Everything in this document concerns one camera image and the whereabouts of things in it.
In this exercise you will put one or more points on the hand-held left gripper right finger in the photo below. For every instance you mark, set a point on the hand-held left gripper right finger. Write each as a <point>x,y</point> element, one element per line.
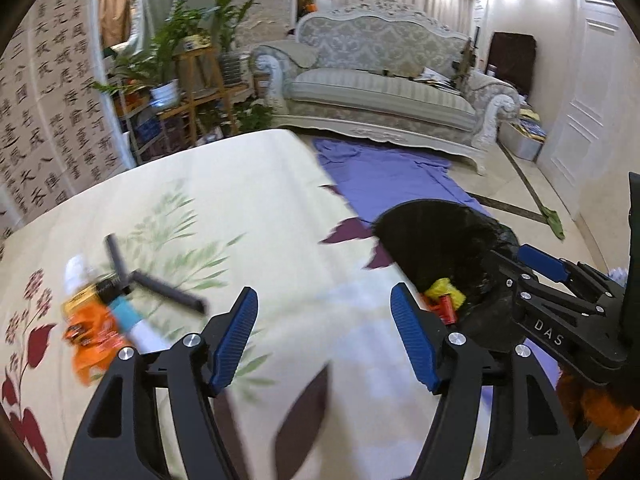
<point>412,340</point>

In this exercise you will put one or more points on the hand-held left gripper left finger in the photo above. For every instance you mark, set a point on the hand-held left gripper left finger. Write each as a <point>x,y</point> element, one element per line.
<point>235,340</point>

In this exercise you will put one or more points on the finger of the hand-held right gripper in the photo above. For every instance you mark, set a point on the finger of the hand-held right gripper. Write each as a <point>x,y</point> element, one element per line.
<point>502,266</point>
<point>542,262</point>

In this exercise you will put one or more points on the red bottle with black cap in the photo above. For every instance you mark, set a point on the red bottle with black cap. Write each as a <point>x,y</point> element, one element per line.
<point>447,312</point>

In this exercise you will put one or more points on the yellow foam net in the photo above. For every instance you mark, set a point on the yellow foam net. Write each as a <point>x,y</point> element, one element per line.
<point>442,290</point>

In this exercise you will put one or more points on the black trash bag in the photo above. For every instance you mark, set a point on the black trash bag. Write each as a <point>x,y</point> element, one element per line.
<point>435,240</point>

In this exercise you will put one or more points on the white and blue tube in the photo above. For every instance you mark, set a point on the white and blue tube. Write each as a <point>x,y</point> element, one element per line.
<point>127,312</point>

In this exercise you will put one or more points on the green mop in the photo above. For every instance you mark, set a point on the green mop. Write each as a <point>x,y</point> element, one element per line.
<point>554,220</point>

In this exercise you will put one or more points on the black folding stick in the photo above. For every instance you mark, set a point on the black folding stick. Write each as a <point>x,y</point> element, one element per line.
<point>170,292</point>

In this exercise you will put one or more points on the grey storage box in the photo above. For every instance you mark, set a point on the grey storage box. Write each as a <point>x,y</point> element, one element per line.
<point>520,142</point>

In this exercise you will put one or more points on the orange plastic bag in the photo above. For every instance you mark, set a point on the orange plastic bag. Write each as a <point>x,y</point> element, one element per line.
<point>92,345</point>

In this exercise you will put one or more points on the purple cloth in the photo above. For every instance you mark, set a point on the purple cloth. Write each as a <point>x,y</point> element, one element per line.
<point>390,175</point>

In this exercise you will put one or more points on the floral printed tablecloth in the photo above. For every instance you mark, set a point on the floral printed tablecloth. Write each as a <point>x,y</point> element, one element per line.
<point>250,185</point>

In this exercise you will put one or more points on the yellow brown small box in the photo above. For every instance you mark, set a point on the yellow brown small box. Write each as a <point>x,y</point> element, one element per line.
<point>82,302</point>

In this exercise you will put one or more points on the white panelled door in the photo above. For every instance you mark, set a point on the white panelled door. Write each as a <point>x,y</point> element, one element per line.
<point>590,110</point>

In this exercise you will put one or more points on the white crumpled tissue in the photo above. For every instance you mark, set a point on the white crumpled tissue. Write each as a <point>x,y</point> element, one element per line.
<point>75,272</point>

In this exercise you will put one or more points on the papers on sofa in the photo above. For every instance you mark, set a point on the papers on sofa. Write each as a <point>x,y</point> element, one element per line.
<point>430,78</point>

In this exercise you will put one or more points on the toy rifle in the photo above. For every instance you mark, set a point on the toy rifle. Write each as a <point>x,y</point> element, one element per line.
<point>465,62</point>

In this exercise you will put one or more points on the dark brown cabinet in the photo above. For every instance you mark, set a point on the dark brown cabinet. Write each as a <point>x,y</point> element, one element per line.
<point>510,55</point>

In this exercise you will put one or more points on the ornate grey white sofa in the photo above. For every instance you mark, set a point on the ornate grey white sofa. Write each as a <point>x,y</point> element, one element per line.
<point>375,90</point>

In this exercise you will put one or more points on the low green leafy plant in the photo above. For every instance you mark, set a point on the low green leafy plant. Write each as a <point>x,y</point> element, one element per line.
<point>255,116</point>

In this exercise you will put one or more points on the wooden plant stand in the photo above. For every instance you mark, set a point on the wooden plant stand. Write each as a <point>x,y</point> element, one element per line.
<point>200,91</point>

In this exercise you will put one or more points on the plant in white pot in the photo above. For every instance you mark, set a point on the plant in white pot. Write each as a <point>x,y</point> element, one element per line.
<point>165,92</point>

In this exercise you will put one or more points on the calligraphy paper sheet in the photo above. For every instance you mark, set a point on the calligraphy paper sheet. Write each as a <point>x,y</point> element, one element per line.
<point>35,145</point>
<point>80,70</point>

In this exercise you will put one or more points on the plant in yellow patterned pot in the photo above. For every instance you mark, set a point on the plant in yellow patterned pot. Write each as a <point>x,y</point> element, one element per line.
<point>187,25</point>

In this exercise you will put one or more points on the tall plant in dark pot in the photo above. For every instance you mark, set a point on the tall plant in dark pot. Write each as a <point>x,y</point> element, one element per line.
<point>227,15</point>

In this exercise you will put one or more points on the orange yellow ornament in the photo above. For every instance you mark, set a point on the orange yellow ornament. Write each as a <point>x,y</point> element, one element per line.
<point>307,2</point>

